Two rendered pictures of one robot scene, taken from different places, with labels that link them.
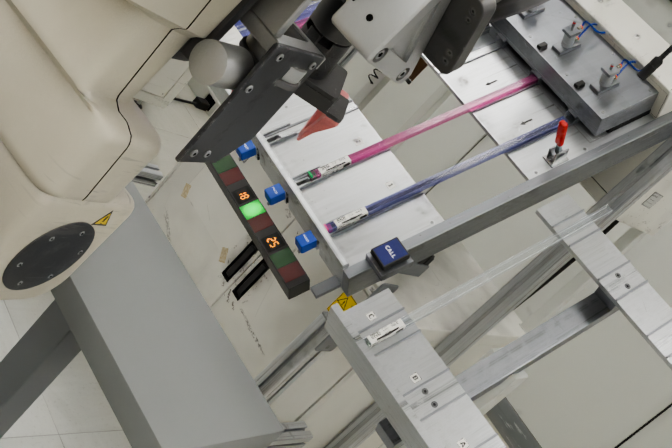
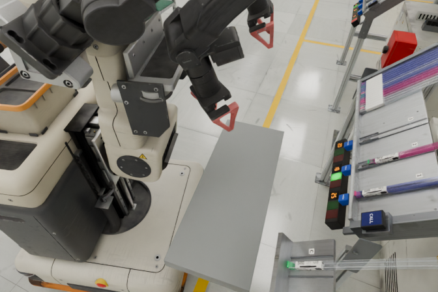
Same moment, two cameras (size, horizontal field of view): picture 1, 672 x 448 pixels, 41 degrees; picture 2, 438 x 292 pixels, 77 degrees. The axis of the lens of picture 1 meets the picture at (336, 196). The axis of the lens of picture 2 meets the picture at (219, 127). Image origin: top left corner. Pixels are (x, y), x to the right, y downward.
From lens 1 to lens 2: 1.04 m
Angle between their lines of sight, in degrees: 71
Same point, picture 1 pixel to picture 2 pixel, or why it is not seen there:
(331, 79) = (213, 97)
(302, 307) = (427, 250)
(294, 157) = (370, 151)
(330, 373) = not seen: outside the picture
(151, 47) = (107, 89)
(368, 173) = (408, 165)
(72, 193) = (111, 143)
